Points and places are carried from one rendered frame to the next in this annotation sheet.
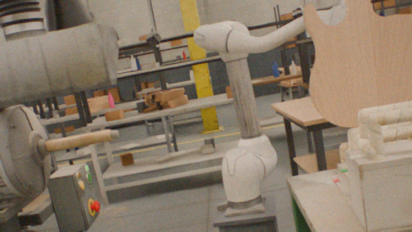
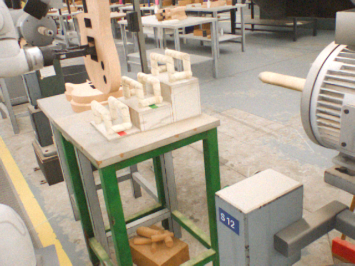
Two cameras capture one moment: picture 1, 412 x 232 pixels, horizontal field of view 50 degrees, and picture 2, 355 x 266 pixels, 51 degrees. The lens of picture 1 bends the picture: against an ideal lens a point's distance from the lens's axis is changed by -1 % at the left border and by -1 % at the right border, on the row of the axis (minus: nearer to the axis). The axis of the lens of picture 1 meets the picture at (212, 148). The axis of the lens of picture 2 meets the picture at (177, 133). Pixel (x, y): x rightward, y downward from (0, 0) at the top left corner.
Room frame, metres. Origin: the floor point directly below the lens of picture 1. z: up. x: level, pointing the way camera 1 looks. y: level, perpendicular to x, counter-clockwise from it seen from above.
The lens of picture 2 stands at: (1.97, 0.97, 1.53)
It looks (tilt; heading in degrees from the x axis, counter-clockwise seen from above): 23 degrees down; 237
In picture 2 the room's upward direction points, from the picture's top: 6 degrees counter-clockwise
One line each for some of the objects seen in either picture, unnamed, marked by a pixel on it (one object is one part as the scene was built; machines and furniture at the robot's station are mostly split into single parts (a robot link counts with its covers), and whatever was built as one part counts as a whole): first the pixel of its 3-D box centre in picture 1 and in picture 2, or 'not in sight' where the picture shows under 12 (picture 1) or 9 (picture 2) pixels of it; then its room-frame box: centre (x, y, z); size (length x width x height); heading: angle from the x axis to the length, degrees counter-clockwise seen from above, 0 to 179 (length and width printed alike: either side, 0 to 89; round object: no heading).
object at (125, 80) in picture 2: (382, 128); (131, 82); (1.24, -0.49, 1.12); 0.20 x 0.03 x 0.03; 84
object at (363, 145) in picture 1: (367, 147); (181, 75); (1.05, -0.38, 1.12); 0.11 x 0.03 x 0.03; 175
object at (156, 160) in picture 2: not in sight; (159, 170); (0.99, -0.80, 0.45); 0.05 x 0.05 x 0.90; 87
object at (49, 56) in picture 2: not in sight; (52, 55); (1.54, -0.53, 1.29); 0.09 x 0.08 x 0.07; 174
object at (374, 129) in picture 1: (375, 140); (187, 67); (1.01, -0.38, 1.15); 0.03 x 0.03 x 0.09
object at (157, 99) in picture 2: not in sight; (150, 101); (1.21, -0.39, 1.04); 0.11 x 0.03 x 0.03; 175
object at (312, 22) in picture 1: (315, 17); (100, 5); (1.38, -0.38, 1.46); 0.07 x 0.04 x 0.09; 84
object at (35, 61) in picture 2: not in sight; (34, 59); (1.62, -0.54, 1.29); 0.09 x 0.06 x 0.09; 84
